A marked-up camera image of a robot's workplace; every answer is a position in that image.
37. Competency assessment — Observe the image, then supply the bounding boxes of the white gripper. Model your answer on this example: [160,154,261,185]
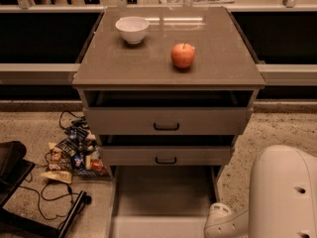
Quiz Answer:
[204,202,249,238]

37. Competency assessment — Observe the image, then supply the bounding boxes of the grey bottom drawer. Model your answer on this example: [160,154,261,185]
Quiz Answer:
[107,166,218,238]

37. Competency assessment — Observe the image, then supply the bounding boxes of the grey drawer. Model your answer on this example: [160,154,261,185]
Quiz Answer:
[107,166,218,238]
[98,146,233,166]
[83,107,253,135]

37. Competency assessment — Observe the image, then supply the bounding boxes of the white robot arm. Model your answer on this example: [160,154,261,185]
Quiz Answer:
[204,145,317,238]

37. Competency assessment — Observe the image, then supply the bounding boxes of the grey middle drawer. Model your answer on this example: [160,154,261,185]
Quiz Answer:
[98,146,233,166]

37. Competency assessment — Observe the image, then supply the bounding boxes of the grey drawer cabinet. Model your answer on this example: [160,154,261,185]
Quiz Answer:
[71,6,266,203]

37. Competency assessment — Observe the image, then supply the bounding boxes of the grey top drawer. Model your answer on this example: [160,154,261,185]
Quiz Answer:
[83,107,253,135]

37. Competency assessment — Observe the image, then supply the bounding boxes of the pile of snack packets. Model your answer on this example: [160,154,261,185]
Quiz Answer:
[42,126,108,184]

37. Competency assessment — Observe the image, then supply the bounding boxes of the red apple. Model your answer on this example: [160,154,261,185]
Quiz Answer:
[170,43,195,68]

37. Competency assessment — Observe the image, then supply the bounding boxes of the white ceramic bowl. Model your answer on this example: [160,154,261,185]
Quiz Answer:
[115,16,150,45]

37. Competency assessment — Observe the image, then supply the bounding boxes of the black chair base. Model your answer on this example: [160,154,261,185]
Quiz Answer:
[0,140,92,238]

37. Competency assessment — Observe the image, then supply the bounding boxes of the black cable on floor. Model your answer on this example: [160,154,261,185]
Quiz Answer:
[19,110,92,222]

